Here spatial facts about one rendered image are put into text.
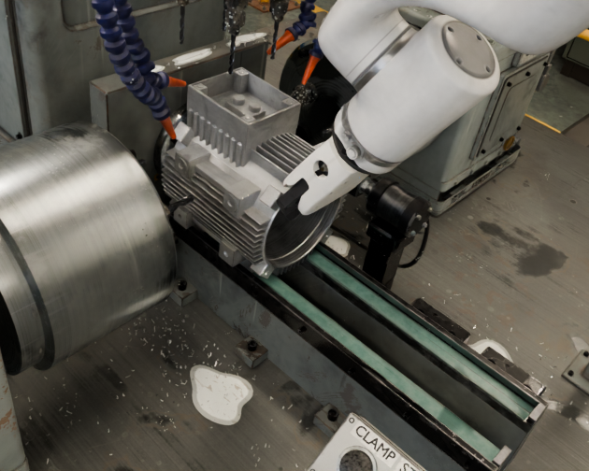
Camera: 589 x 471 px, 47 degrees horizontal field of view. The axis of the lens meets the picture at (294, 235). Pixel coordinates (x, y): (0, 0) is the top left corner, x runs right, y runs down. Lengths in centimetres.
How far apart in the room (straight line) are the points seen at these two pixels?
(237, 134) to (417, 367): 41
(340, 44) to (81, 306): 37
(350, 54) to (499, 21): 16
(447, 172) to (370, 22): 73
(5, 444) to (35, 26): 52
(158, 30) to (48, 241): 49
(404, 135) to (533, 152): 106
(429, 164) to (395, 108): 69
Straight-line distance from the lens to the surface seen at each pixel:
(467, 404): 96
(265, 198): 85
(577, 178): 166
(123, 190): 75
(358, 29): 62
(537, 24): 53
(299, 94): 111
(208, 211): 92
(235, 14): 84
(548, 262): 137
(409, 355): 97
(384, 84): 63
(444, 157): 129
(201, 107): 93
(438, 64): 60
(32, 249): 70
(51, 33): 99
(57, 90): 103
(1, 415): 76
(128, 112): 95
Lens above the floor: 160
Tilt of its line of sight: 40 degrees down
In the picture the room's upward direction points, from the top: 10 degrees clockwise
